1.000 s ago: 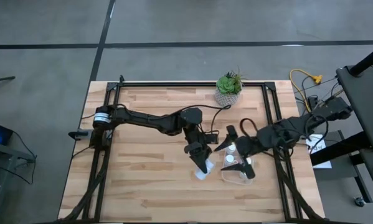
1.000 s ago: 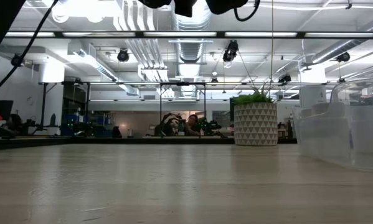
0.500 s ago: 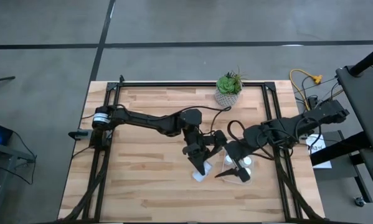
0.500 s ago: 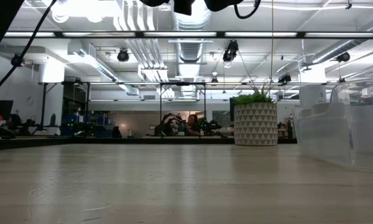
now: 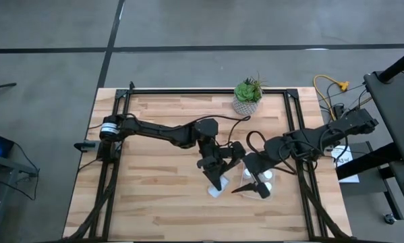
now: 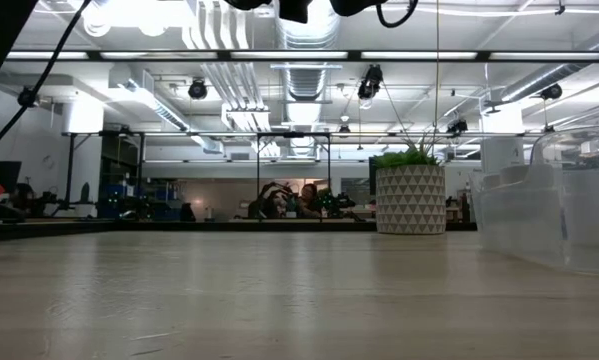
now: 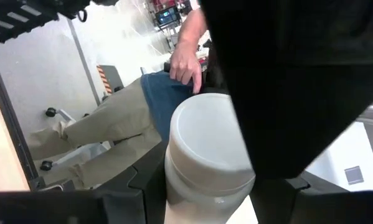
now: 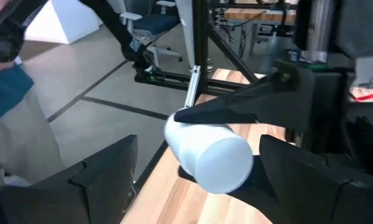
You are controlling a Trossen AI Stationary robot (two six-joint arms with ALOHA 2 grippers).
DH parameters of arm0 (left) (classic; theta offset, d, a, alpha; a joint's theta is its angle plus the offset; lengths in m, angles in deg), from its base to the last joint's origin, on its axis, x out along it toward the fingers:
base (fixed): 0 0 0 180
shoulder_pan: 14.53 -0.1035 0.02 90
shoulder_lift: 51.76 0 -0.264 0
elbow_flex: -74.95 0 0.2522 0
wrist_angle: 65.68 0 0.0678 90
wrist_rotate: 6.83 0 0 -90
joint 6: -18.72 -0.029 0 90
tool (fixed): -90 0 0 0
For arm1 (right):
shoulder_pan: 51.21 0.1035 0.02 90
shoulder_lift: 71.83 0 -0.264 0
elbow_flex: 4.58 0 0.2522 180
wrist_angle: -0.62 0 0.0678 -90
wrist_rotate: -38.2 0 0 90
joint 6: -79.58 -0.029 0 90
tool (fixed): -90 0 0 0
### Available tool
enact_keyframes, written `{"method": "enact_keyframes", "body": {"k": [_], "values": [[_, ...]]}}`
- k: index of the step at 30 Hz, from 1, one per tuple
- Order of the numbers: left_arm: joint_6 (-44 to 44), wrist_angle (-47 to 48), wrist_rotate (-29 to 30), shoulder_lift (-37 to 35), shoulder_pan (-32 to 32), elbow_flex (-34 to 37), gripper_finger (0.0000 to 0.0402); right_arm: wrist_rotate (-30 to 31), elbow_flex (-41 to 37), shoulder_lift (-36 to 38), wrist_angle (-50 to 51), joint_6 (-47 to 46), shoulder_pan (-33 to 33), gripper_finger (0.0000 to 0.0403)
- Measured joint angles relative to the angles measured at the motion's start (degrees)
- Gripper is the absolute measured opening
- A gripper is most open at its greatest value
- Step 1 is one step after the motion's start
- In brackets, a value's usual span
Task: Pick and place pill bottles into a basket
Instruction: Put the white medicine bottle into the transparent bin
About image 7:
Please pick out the black drawer cabinet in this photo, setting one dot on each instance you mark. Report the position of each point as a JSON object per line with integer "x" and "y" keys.
{"x": 49, "y": 18}

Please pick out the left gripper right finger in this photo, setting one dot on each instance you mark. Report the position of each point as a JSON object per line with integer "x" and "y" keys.
{"x": 273, "y": 202}

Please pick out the silver aluminium bracket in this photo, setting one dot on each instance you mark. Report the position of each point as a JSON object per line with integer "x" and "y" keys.
{"x": 50, "y": 187}

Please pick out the person's forearm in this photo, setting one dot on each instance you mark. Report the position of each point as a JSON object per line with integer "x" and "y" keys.
{"x": 192, "y": 28}

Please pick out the person's hand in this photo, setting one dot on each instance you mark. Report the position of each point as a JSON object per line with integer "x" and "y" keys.
{"x": 184, "y": 65}

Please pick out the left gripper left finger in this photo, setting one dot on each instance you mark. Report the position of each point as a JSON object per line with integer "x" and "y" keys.
{"x": 142, "y": 193}

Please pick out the white pill bottle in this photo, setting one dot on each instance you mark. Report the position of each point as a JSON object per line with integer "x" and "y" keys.
{"x": 205, "y": 140}

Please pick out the grey panel with hazard stripes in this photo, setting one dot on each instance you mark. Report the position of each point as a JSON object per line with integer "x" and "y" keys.
{"x": 110, "y": 77}

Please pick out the person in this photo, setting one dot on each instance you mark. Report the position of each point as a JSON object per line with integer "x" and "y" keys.
{"x": 120, "y": 118}

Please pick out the small lit screen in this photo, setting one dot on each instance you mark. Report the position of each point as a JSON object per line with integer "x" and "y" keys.
{"x": 167, "y": 16}

